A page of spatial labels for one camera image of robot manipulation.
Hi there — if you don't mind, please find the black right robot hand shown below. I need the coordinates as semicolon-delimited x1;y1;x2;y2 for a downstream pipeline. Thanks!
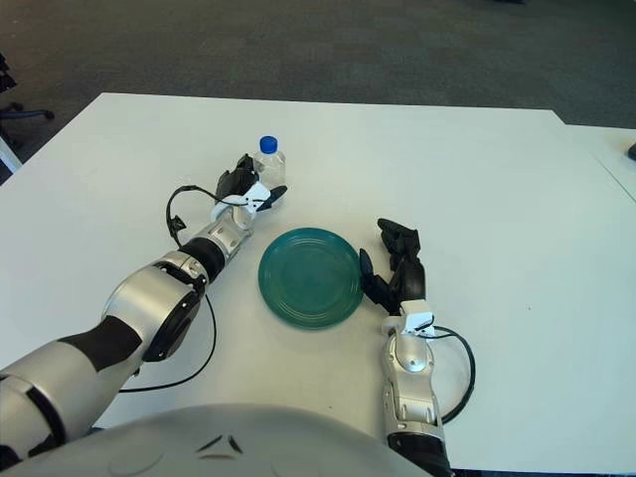
358;217;428;317

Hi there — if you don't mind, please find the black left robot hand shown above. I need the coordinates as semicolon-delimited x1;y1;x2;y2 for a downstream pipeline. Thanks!
216;153;289;213

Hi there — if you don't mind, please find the clear bottle with blue cap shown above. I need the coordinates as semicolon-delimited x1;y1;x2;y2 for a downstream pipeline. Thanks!
253;134;288;193

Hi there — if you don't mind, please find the teal round plate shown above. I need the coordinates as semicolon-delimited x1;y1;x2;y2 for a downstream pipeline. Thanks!
257;227;363;330

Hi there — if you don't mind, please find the black office chair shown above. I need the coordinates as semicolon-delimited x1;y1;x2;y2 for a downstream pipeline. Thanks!
0;52;56;145

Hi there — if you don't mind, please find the white desk leg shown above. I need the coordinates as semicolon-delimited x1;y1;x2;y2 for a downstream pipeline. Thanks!
0;133;24;175

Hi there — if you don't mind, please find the grey robot torso shell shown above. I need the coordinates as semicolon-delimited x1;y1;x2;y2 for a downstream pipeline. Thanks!
0;402;428;477

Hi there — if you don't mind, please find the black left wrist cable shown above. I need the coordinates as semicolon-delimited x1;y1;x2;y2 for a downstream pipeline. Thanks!
117;184;223;394

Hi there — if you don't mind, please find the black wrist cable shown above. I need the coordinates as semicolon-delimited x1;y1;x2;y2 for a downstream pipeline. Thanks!
426;325;477;423
117;184;223;394

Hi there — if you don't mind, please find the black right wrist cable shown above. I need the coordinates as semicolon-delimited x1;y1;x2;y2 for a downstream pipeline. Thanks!
426;325;477;423

